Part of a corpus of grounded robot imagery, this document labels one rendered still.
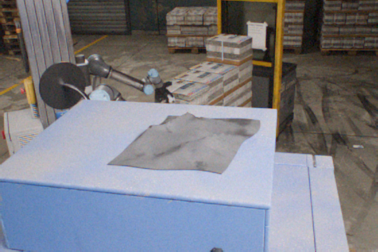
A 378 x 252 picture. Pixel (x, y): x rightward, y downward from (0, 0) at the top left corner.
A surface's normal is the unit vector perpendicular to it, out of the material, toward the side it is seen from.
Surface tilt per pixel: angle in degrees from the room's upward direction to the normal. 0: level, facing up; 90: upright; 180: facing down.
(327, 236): 0
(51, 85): 90
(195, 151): 45
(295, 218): 0
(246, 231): 90
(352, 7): 90
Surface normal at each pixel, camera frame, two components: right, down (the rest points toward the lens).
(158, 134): -0.18, -0.22
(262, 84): -0.56, 0.34
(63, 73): 0.67, 0.26
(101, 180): -0.04, -0.92
